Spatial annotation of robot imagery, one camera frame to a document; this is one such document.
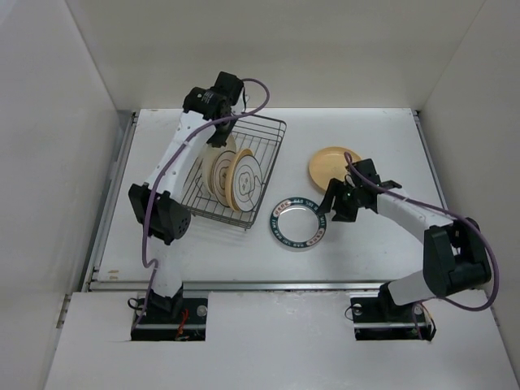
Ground plain cream plate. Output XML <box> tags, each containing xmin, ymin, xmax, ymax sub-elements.
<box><xmin>201</xmin><ymin>134</ymin><xmax>236</xmax><ymax>195</ymax></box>

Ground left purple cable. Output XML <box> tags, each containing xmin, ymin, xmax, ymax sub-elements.
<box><xmin>133</xmin><ymin>78</ymin><xmax>272</xmax><ymax>330</ymax></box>

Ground white plate green lettered rim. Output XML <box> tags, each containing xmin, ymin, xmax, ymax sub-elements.
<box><xmin>269</xmin><ymin>197</ymin><xmax>327</xmax><ymax>251</ymax></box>

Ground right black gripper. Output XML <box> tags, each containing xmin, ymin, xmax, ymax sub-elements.
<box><xmin>315</xmin><ymin>177</ymin><xmax>362</xmax><ymax>223</ymax></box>

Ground yellow plate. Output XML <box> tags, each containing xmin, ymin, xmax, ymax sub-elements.
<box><xmin>308</xmin><ymin>146</ymin><xmax>362</xmax><ymax>193</ymax></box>

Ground yellow-backed white plate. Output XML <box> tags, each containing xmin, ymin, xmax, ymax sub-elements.
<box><xmin>225</xmin><ymin>149</ymin><xmax>262</xmax><ymax>212</ymax></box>

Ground purple cable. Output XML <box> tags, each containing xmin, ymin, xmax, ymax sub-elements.
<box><xmin>344</xmin><ymin>151</ymin><xmax>501</xmax><ymax>336</ymax></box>
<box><xmin>133</xmin><ymin>78</ymin><xmax>272</xmax><ymax>330</ymax></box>

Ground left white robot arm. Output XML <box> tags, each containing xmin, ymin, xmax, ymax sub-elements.
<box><xmin>128</xmin><ymin>71</ymin><xmax>246</xmax><ymax>323</ymax></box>

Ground grey wire dish rack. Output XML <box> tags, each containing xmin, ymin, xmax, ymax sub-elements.
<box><xmin>181</xmin><ymin>115</ymin><xmax>287</xmax><ymax>229</ymax></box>

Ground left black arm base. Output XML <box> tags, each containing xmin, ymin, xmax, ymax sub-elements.
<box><xmin>127</xmin><ymin>290</ymin><xmax>209</xmax><ymax>342</ymax></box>

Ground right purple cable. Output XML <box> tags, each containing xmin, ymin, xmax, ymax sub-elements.
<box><xmin>344</xmin><ymin>151</ymin><xmax>501</xmax><ymax>336</ymax></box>

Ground cream plate green ring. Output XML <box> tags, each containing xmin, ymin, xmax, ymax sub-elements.
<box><xmin>208</xmin><ymin>149</ymin><xmax>236</xmax><ymax>208</ymax></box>

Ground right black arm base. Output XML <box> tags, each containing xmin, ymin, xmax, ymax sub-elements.
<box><xmin>349</xmin><ymin>294</ymin><xmax>436</xmax><ymax>342</ymax></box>

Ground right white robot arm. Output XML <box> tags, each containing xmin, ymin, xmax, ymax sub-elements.
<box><xmin>318</xmin><ymin>153</ymin><xmax>500</xmax><ymax>320</ymax></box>

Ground aluminium table rail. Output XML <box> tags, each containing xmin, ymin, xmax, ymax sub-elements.
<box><xmin>89</xmin><ymin>108</ymin><xmax>444</xmax><ymax>291</ymax></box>

